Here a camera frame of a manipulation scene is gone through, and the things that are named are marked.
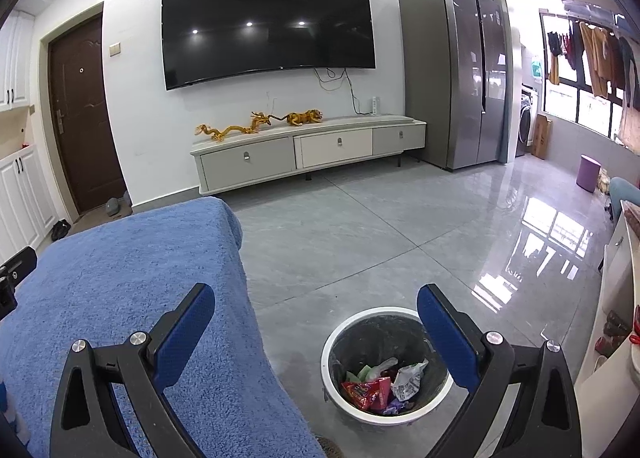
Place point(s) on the white base cabinets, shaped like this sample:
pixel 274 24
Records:
pixel 22 198

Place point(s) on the light blue cloth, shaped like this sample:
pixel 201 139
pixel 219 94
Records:
pixel 625 193

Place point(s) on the wall light switch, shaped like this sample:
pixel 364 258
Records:
pixel 115 48

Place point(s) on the purple stool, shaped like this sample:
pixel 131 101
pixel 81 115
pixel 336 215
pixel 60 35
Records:
pixel 587 173

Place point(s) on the washing machine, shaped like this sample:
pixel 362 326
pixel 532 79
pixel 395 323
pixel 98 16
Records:
pixel 526 122

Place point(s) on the silver foil bag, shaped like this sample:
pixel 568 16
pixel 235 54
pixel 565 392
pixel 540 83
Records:
pixel 407 380

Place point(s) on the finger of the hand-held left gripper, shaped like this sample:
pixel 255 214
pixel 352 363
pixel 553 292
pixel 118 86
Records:
pixel 12 283

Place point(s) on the golden tiger ornament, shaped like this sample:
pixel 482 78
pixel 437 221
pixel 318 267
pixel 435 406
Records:
pixel 304 116

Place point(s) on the white power strip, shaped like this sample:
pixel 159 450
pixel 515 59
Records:
pixel 376 106

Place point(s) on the red snack bag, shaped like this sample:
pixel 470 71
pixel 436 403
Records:
pixel 365 393

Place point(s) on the hanging dark garments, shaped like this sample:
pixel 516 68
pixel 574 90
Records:
pixel 560 55

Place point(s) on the white wall cabinets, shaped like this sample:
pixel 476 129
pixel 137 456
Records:
pixel 12 62

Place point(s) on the balcony window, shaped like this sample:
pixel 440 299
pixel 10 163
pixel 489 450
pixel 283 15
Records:
pixel 565 97

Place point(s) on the pair of black shoes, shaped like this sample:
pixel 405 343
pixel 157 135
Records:
pixel 61 230

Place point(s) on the white grey media cabinet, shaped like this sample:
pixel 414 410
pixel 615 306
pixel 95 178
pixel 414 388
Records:
pixel 250 162

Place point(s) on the white side cabinet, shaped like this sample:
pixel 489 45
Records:
pixel 610 388

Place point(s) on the cardboard box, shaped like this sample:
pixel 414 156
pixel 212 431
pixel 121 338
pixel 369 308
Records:
pixel 541 137

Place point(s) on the hanging orange sweater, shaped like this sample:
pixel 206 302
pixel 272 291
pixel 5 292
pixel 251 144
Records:
pixel 600 57

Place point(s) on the black wall television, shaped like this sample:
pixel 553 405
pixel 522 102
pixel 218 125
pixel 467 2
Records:
pixel 270 27

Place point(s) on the white rimmed trash bin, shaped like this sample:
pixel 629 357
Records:
pixel 357 338

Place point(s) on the white pink plastic bag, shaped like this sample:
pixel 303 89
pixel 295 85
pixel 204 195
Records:
pixel 387 366

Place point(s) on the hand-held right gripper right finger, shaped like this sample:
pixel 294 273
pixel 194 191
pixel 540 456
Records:
pixel 447 338

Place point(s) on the purple wrapper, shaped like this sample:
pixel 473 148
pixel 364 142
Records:
pixel 392 407

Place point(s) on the hanging dark jacket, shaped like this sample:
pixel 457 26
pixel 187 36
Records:
pixel 630 72

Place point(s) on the grey rounded object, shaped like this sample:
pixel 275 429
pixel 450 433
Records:
pixel 114 208
pixel 127 198

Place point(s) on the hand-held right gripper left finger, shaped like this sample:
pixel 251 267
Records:
pixel 185 333

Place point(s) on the blue blanket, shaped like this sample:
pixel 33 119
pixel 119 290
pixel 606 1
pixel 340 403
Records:
pixel 125 258

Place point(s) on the golden dragon ornament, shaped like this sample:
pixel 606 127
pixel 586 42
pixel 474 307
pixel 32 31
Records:
pixel 230 130

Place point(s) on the silver refrigerator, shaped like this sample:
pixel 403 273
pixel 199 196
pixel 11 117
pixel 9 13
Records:
pixel 450 72

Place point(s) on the brown door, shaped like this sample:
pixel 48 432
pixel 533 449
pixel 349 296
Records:
pixel 85 112

